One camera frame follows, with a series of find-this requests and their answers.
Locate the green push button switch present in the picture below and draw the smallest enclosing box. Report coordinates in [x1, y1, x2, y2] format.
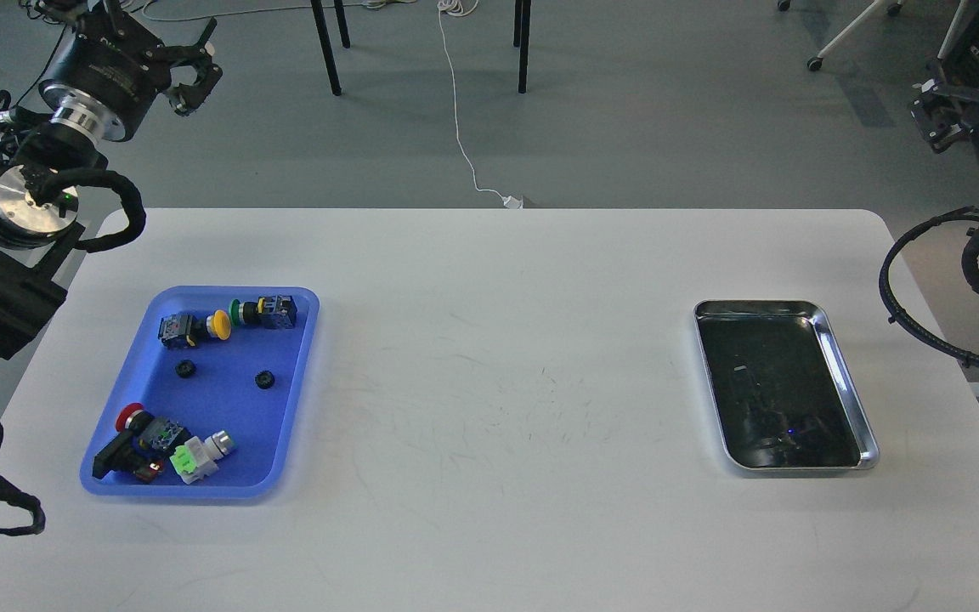
[228, 294, 297, 330]

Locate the red emergency stop button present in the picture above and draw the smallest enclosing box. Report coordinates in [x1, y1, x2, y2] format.
[92, 402, 193, 484]

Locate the black chair leg left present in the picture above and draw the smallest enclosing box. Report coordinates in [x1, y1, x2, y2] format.
[309, 0, 351, 97]

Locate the yellow push button switch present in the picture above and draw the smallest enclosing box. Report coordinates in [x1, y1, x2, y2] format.
[156, 309, 232, 349]

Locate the white cable on floor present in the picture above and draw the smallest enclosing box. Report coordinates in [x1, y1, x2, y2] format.
[437, 0, 524, 210]

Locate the small black gear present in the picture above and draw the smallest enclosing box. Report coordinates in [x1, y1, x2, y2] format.
[255, 371, 276, 388]
[174, 360, 197, 379]

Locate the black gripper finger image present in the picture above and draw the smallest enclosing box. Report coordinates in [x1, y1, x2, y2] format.
[168, 62, 223, 116]

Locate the black chair leg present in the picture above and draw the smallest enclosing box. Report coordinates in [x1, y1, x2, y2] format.
[512, 0, 532, 94]
[309, 0, 351, 97]

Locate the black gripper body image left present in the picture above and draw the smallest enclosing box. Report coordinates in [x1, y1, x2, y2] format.
[38, 8, 172, 143]

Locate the black chair leg right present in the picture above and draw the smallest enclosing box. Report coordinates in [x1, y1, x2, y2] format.
[512, 0, 532, 94]

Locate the blue plastic tray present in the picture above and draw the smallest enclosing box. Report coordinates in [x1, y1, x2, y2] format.
[79, 286, 320, 500]

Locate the gripper finger image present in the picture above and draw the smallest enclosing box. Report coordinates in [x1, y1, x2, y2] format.
[150, 17, 218, 65]

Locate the white green switch module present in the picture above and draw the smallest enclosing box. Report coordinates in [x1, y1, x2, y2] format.
[168, 430, 236, 485]

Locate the silver metal tray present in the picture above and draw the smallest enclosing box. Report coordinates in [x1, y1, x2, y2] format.
[693, 301, 880, 476]

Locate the white rolling stand base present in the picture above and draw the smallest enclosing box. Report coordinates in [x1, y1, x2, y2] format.
[806, 1, 974, 73]

